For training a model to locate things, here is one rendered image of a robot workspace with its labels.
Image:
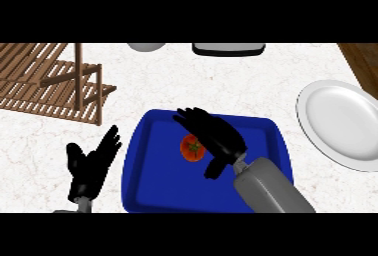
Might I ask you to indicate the grey and black appliance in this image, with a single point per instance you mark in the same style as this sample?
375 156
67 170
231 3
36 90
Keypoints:
228 48

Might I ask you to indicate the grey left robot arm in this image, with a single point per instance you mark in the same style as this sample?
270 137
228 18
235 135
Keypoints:
79 206

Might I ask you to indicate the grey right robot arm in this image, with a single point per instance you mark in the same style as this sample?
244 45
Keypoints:
268 188

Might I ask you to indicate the red tomato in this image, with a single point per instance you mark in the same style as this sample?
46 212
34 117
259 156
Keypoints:
191 150

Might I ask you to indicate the white round plate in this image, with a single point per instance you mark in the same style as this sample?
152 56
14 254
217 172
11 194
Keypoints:
344 126

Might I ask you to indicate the brown wooden slatted rack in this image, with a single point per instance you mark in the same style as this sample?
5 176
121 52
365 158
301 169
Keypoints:
45 83

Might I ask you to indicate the blue plastic tray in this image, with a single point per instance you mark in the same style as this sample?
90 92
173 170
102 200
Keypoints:
163 180

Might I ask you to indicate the pale grey round vessel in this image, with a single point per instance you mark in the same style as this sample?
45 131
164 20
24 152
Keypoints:
146 46

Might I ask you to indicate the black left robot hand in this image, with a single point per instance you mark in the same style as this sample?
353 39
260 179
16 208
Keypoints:
89 170

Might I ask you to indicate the brown wooden block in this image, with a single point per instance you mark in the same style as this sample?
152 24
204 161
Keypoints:
363 63

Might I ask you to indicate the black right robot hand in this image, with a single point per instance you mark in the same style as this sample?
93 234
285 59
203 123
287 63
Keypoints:
219 135

